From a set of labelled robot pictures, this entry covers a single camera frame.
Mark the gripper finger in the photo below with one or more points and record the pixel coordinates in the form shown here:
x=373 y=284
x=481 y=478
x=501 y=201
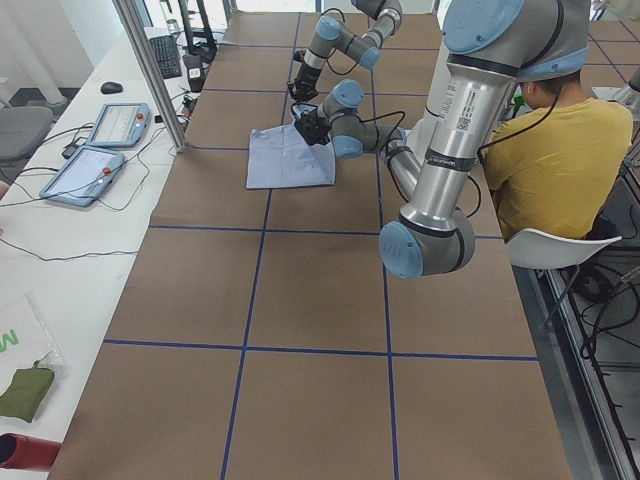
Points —
x=308 y=94
x=293 y=90

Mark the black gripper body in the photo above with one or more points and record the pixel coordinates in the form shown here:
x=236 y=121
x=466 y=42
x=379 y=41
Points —
x=315 y=129
x=305 y=79

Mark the light blue striped shirt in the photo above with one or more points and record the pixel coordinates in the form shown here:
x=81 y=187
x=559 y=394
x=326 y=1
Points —
x=279 y=157

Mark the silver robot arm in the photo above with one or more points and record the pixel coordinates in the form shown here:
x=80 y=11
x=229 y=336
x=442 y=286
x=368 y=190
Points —
x=487 y=48
x=332 y=35

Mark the black keyboard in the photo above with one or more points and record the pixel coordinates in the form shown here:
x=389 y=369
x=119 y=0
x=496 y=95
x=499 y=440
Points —
x=166 y=54

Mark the upper teach pendant tablet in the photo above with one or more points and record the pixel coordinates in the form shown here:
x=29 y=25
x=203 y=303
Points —
x=119 y=125

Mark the teach pendant tablet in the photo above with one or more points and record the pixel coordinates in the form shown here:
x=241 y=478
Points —
x=119 y=125
x=84 y=177

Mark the black computer mouse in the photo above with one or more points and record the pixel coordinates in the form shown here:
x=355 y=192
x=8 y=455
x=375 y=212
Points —
x=110 y=87

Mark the lower teach pendant tablet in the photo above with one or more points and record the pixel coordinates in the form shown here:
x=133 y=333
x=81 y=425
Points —
x=84 y=177

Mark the person in yellow shirt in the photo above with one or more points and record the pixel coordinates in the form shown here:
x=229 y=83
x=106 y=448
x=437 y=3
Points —
x=553 y=168

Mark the white chair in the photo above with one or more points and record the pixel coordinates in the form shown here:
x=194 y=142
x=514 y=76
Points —
x=535 y=249

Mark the green cloth pouch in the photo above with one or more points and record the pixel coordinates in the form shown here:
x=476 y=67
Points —
x=25 y=393

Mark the red cylinder object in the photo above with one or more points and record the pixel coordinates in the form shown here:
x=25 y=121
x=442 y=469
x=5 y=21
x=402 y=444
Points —
x=23 y=452

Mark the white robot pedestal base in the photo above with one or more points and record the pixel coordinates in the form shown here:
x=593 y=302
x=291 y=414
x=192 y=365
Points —
x=425 y=125

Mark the aluminium frame post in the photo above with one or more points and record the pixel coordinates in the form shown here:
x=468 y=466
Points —
x=137 y=36

